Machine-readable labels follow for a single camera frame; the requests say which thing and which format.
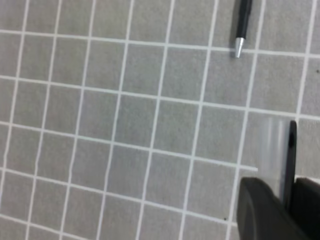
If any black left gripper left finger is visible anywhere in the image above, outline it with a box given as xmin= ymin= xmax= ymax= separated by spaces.
xmin=236 ymin=177 xmax=309 ymax=240

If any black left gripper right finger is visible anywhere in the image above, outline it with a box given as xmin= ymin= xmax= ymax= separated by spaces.
xmin=290 ymin=178 xmax=320 ymax=240

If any translucent grey pen cap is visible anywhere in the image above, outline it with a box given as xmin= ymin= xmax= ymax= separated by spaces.
xmin=258 ymin=117 xmax=297 ymax=210

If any black pen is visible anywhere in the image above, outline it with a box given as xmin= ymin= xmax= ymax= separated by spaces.
xmin=235 ymin=0 xmax=253 ymax=59

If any grey grid tablecloth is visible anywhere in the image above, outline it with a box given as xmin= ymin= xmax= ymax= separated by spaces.
xmin=0 ymin=0 xmax=320 ymax=240

